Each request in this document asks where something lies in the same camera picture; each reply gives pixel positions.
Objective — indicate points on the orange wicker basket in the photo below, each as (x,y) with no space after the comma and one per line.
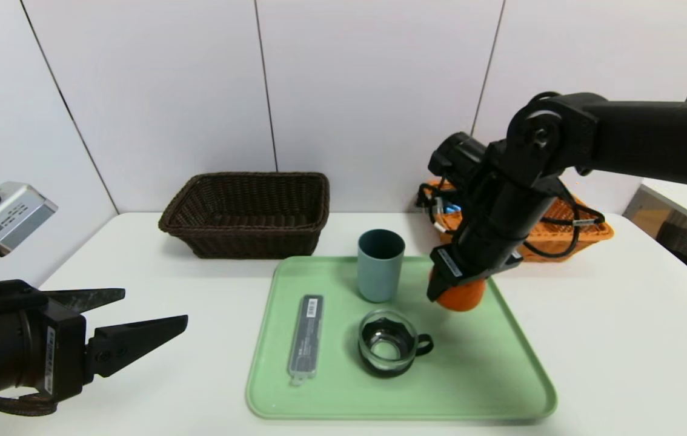
(592,237)

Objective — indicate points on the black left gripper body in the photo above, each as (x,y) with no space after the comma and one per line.
(60,353)

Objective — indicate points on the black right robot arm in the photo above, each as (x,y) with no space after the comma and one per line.
(652,139)

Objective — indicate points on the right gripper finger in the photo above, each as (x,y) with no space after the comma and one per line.
(435,287)

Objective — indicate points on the dark brown wicker basket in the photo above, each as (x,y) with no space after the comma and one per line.
(246,236)

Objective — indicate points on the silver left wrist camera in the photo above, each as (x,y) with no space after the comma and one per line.
(13,218)

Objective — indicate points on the orange fruit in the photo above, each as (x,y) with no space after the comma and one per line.
(464,298)

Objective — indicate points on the light green plastic tray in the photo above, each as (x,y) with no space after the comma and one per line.
(471,369)

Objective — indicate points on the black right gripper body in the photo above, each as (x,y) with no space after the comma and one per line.
(454,266)

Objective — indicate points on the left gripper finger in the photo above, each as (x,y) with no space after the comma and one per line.
(131,345)
(86,298)

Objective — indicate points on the blue-grey plastic cup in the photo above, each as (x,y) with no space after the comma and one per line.
(378,275)

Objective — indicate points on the grey clear plastic case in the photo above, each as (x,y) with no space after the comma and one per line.
(306,339)

